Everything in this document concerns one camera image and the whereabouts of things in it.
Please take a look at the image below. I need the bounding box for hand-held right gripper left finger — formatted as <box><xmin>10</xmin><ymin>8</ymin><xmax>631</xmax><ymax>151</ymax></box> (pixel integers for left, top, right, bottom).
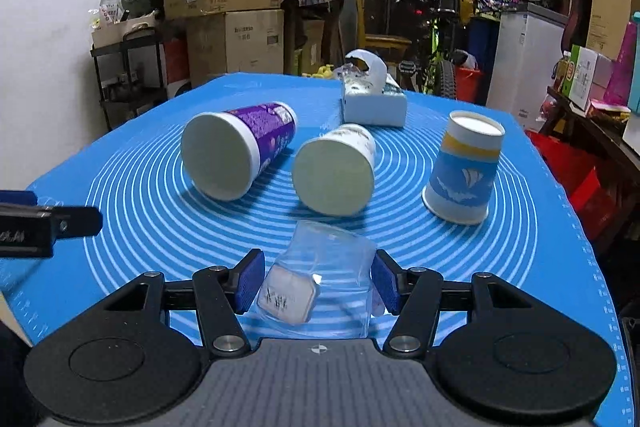
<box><xmin>102</xmin><ymin>248</ymin><xmax>266</xmax><ymax>354</ymax></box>

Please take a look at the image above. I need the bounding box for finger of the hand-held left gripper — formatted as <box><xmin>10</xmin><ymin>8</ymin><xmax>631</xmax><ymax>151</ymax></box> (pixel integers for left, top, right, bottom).
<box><xmin>0</xmin><ymin>189</ymin><xmax>104</xmax><ymax>259</ymax></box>

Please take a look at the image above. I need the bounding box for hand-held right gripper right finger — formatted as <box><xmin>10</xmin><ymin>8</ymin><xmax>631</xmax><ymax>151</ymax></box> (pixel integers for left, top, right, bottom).
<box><xmin>370</xmin><ymin>249</ymin><xmax>532</xmax><ymax>354</ymax></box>

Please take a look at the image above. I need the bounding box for clear plastic cup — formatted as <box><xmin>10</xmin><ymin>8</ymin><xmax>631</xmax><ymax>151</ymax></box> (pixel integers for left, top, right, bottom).
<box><xmin>256</xmin><ymin>219</ymin><xmax>385</xmax><ymax>339</ymax></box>

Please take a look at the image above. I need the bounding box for white patterned paper cup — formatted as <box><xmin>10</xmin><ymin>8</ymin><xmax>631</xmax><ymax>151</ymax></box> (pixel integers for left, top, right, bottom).
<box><xmin>292</xmin><ymin>123</ymin><xmax>377</xmax><ymax>217</ymax></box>

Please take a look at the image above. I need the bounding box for purple paper cup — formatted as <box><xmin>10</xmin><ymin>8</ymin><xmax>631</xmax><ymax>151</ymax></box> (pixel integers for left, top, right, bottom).
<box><xmin>180</xmin><ymin>102</ymin><xmax>299</xmax><ymax>201</ymax></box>

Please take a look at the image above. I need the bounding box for blue and yellow paper cup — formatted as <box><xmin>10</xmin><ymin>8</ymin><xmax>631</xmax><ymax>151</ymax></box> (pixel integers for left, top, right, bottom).
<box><xmin>422</xmin><ymin>110</ymin><xmax>506</xmax><ymax>225</ymax></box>

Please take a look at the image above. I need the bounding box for blue silicone mat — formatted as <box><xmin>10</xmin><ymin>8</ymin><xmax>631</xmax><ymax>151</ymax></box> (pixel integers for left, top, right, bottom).
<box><xmin>0</xmin><ymin>73</ymin><xmax>632</xmax><ymax>427</ymax></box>

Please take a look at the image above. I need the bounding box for black metal shelf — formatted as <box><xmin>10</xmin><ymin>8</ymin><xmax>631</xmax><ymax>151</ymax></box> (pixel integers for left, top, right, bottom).
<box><xmin>90</xmin><ymin>29</ymin><xmax>168</xmax><ymax>132</ymax></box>

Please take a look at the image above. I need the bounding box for white tissue box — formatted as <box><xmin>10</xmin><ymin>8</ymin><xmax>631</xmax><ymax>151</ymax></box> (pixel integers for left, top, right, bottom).
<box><xmin>341</xmin><ymin>49</ymin><xmax>408</xmax><ymax>128</ymax></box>

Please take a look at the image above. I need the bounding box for red plastic bucket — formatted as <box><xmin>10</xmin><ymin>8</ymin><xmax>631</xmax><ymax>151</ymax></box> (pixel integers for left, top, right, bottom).
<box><xmin>452</xmin><ymin>64</ymin><xmax>485</xmax><ymax>104</ymax></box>

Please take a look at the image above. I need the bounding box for red bag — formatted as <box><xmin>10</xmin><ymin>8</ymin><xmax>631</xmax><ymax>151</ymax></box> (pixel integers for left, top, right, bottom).
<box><xmin>525</xmin><ymin>130</ymin><xmax>621</xmax><ymax>243</ymax></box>

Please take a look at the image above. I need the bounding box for large cardboard box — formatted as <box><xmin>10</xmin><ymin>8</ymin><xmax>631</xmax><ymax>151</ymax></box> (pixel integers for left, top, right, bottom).
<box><xmin>186</xmin><ymin>9</ymin><xmax>285</xmax><ymax>88</ymax></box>

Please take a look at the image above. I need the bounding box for bicycle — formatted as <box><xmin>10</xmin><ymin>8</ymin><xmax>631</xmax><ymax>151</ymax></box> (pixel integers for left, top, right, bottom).
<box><xmin>376</xmin><ymin>0</ymin><xmax>462</xmax><ymax>98</ymax></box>

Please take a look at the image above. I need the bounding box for dark wooden side table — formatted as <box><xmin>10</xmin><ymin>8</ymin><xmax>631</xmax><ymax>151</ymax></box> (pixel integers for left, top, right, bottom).
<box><xmin>539</xmin><ymin>86</ymin><xmax>640</xmax><ymax>253</ymax></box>

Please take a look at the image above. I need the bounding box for wooden chair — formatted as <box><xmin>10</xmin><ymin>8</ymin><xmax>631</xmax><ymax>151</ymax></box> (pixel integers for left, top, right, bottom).
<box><xmin>353</xmin><ymin>0</ymin><xmax>413</xmax><ymax>64</ymax></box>

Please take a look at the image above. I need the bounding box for white chest freezer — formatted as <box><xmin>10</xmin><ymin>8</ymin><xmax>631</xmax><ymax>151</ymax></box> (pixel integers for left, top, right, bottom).
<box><xmin>486</xmin><ymin>2</ymin><xmax>570</xmax><ymax>130</ymax></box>

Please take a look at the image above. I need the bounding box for green and white carton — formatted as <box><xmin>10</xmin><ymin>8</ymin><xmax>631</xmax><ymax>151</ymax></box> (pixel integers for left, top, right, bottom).
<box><xmin>563</xmin><ymin>45</ymin><xmax>598</xmax><ymax>112</ymax></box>

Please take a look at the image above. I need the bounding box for pink gift bag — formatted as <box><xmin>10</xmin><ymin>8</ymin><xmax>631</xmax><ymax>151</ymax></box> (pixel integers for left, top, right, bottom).
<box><xmin>603</xmin><ymin>21</ymin><xmax>638</xmax><ymax>106</ymax></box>

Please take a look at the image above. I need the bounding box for tall cardboard box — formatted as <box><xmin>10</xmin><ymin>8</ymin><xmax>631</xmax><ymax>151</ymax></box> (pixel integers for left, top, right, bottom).
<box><xmin>585</xmin><ymin>0</ymin><xmax>635</xmax><ymax>61</ymax></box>

